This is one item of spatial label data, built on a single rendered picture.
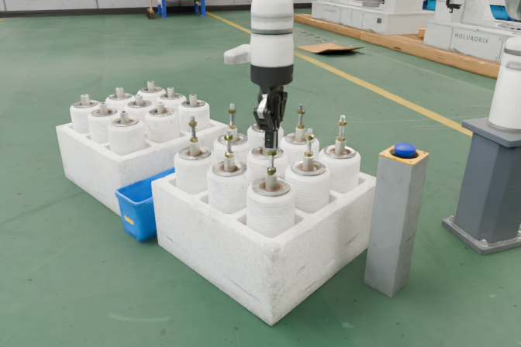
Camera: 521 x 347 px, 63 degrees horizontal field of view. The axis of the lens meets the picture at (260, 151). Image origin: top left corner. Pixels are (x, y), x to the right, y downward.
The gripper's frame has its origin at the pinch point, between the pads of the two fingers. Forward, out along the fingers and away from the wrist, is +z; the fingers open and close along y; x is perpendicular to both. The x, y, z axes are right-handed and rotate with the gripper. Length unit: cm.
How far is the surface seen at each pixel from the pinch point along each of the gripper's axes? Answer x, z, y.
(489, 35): -67, 11, 247
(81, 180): 69, 31, 23
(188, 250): 19.8, 30.1, 0.4
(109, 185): 52, 26, 15
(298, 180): -3.8, 10.9, 6.2
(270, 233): -1.5, 17.6, -4.4
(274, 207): -2.1, 12.0, -4.1
